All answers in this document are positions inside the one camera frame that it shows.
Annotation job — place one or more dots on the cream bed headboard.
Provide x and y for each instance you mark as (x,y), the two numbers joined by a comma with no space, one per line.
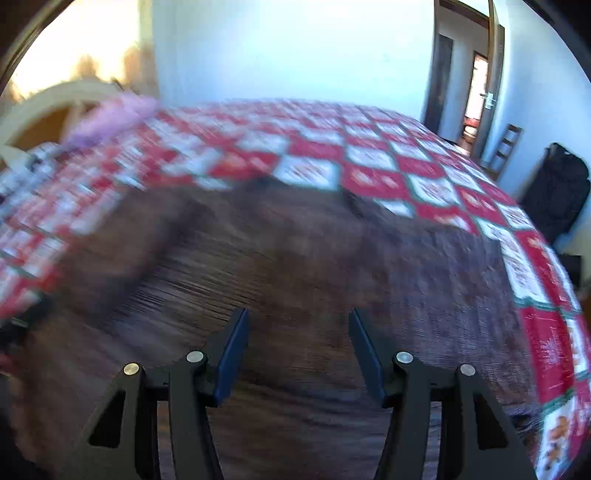
(41,104)

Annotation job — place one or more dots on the wooden chair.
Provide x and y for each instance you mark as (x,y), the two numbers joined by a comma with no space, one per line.
(505,150)

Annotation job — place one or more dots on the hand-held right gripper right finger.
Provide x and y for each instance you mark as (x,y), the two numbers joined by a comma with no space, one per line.
(367,355)

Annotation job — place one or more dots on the red white printed blanket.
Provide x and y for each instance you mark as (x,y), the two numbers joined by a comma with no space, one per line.
(369,152)

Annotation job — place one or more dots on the light curtain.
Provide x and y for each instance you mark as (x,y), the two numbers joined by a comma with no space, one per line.
(78,46)

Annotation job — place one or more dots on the pink fluffy cloth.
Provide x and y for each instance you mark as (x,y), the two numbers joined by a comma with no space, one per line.
(115,117)

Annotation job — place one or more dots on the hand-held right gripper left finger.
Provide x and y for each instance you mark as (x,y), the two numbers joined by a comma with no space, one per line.
(233,355)

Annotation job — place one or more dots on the wooden door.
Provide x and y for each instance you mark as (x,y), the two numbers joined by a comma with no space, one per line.
(496,69)

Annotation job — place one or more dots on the black bag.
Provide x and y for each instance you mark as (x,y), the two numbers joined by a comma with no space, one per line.
(556,194)

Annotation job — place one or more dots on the brown knit sweater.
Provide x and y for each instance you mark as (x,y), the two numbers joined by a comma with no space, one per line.
(295,258)

